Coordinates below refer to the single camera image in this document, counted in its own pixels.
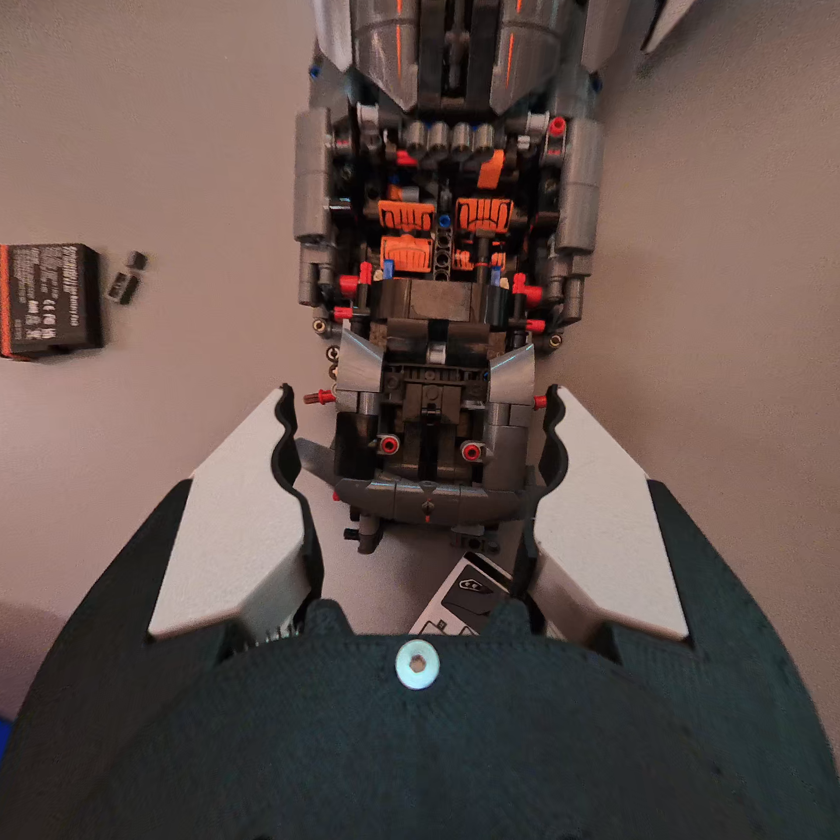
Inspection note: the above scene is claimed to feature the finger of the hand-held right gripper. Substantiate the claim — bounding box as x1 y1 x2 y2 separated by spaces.
640 0 698 55

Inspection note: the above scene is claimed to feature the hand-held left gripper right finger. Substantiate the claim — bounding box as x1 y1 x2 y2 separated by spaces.
512 384 691 644

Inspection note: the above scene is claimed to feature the white sticker sheet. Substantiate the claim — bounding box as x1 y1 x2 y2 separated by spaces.
410 551 516 636

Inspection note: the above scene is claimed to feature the black battery pack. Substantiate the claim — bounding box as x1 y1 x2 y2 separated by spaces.
0 243 105 361

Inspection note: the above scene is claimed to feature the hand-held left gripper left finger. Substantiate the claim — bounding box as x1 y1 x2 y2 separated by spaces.
149 384 326 643

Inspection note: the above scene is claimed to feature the grey lego car model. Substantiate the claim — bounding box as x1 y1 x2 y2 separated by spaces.
292 0 608 557

